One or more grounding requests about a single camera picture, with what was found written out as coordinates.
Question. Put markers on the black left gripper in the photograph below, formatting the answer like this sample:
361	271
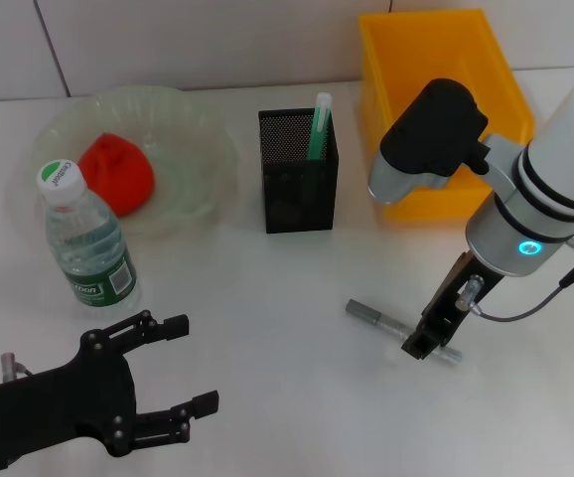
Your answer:
53	407

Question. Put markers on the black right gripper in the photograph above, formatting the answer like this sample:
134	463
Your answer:
453	298

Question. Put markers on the grey marker pen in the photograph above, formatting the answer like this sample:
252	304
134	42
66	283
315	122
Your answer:
371	315

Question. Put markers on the clear green-label water bottle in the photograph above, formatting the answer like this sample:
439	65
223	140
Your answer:
88	248

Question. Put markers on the orange fruit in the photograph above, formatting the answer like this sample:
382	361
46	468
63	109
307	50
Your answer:
123	174

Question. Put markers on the green pen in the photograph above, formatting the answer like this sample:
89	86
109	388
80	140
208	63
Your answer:
318	134

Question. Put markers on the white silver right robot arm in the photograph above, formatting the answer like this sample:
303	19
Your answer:
550	189

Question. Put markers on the black mesh pen holder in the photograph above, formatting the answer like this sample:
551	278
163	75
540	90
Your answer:
299	199

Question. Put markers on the green glass fruit plate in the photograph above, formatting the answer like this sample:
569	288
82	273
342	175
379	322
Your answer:
187	149

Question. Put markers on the yellow plastic bin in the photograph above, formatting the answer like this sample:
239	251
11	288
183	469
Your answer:
416	49

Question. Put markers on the right wrist camera housing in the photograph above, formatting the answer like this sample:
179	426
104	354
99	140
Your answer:
431	139

